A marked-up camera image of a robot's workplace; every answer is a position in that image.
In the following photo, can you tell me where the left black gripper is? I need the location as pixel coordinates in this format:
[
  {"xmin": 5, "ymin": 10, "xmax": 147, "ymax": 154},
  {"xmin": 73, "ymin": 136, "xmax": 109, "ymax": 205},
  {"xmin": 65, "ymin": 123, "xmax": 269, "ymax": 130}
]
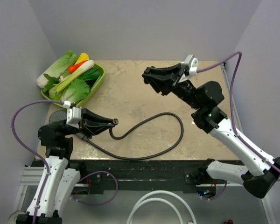
[{"xmin": 63, "ymin": 106, "xmax": 114, "ymax": 138}]

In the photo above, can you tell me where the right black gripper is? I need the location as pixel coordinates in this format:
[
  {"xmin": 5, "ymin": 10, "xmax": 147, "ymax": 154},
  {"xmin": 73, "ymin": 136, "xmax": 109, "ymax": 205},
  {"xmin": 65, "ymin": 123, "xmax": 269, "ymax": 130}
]
[{"xmin": 143, "ymin": 63, "xmax": 203, "ymax": 110}]

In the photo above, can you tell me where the grey shower head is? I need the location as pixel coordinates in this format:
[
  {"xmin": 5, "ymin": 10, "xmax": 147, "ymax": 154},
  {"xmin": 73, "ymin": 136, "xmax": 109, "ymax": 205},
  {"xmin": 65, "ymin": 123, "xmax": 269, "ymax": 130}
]
[{"xmin": 49, "ymin": 110, "xmax": 67, "ymax": 124}]

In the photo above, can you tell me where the black shower hose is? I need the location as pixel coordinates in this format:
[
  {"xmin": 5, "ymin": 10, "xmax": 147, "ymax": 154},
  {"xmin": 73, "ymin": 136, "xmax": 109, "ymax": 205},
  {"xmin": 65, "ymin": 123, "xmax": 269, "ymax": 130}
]
[{"xmin": 78, "ymin": 112, "xmax": 185, "ymax": 161}]

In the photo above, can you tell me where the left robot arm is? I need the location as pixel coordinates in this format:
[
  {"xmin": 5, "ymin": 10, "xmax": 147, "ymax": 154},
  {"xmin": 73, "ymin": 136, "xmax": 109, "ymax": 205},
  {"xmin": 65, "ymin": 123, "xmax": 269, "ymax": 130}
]
[{"xmin": 16, "ymin": 107, "xmax": 119, "ymax": 224}]

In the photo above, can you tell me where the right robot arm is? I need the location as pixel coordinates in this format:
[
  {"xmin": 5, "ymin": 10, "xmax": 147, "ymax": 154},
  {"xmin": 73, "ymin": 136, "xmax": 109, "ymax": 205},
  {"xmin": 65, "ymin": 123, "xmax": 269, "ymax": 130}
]
[{"xmin": 142, "ymin": 63, "xmax": 280, "ymax": 198}]

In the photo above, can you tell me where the green lettuce toy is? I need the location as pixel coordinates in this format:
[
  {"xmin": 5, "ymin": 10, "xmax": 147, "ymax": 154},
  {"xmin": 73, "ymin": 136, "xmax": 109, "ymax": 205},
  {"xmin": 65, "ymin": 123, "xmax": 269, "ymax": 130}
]
[{"xmin": 49, "ymin": 79, "xmax": 91, "ymax": 104}]

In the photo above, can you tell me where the dark green vegetable toy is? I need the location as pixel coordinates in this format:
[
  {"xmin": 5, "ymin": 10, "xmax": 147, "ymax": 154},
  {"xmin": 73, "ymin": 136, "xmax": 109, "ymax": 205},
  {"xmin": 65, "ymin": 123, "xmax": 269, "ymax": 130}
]
[{"xmin": 78, "ymin": 68, "xmax": 101, "ymax": 81}]

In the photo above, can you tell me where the green plastic tray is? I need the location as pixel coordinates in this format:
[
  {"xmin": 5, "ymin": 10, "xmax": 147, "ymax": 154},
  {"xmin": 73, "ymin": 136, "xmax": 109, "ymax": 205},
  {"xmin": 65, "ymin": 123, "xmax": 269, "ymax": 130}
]
[{"xmin": 41, "ymin": 63, "xmax": 105, "ymax": 106}]

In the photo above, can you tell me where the orange carrot toy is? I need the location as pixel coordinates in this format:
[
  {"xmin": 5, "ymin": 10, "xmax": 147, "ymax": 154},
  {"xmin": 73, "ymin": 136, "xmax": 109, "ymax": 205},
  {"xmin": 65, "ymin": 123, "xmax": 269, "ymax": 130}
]
[{"xmin": 68, "ymin": 61, "xmax": 86, "ymax": 74}]

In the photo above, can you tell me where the white leek toy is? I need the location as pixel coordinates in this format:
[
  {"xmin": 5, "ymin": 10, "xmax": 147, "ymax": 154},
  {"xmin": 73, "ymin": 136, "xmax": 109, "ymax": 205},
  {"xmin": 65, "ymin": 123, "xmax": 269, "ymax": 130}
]
[{"xmin": 53, "ymin": 60, "xmax": 95, "ymax": 93}]

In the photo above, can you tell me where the napa cabbage toy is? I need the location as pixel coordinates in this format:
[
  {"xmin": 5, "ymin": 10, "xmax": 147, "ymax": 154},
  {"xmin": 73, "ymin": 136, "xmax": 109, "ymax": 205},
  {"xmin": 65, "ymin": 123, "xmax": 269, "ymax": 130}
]
[{"xmin": 36, "ymin": 50, "xmax": 78, "ymax": 88}]

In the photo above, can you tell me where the yellow pepper toy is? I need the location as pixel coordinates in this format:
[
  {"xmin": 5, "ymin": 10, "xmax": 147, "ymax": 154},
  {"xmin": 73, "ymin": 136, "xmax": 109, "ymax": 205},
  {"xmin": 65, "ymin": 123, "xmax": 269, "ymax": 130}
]
[{"xmin": 75, "ymin": 53, "xmax": 89, "ymax": 65}]

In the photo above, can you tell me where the tin can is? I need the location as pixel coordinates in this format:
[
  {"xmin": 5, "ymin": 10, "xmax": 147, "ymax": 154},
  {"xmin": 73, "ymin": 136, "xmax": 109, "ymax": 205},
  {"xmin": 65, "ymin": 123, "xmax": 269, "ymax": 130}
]
[{"xmin": 7, "ymin": 210, "xmax": 25, "ymax": 224}]

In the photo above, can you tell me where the red small object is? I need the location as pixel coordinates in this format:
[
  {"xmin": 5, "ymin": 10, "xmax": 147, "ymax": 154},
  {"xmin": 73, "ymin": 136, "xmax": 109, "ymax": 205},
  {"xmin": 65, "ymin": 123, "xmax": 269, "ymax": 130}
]
[{"xmin": 224, "ymin": 219, "xmax": 233, "ymax": 224}]

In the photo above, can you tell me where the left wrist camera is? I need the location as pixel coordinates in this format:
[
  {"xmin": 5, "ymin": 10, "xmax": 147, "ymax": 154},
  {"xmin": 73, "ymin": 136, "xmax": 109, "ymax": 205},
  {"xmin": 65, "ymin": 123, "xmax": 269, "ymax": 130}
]
[{"xmin": 63, "ymin": 101, "xmax": 82, "ymax": 129}]

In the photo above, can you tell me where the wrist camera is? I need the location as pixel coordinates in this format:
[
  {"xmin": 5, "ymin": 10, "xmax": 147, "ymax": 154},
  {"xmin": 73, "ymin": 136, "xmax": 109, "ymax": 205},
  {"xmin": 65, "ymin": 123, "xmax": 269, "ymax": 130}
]
[
  {"xmin": 63, "ymin": 101, "xmax": 82, "ymax": 129},
  {"xmin": 178, "ymin": 55, "xmax": 199, "ymax": 83}
]

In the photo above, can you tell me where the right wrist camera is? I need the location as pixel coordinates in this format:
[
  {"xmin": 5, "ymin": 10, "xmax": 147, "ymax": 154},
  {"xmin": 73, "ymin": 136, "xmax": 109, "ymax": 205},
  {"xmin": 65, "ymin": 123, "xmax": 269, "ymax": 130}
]
[{"xmin": 178, "ymin": 55, "xmax": 199, "ymax": 83}]

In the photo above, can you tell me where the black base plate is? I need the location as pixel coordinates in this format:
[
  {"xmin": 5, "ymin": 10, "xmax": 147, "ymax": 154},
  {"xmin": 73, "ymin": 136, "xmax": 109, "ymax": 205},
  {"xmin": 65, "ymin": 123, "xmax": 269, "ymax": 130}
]
[{"xmin": 32, "ymin": 160, "xmax": 250, "ymax": 195}]

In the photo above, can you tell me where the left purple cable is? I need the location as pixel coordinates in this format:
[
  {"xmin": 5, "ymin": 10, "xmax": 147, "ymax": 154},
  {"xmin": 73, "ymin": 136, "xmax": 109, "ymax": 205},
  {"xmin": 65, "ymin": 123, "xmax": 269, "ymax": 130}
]
[{"xmin": 11, "ymin": 99, "xmax": 119, "ymax": 224}]

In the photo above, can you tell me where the white hose loop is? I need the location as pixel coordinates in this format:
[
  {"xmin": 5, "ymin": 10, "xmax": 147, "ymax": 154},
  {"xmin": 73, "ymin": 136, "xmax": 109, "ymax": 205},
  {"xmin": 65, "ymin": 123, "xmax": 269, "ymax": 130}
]
[{"xmin": 126, "ymin": 190, "xmax": 197, "ymax": 224}]

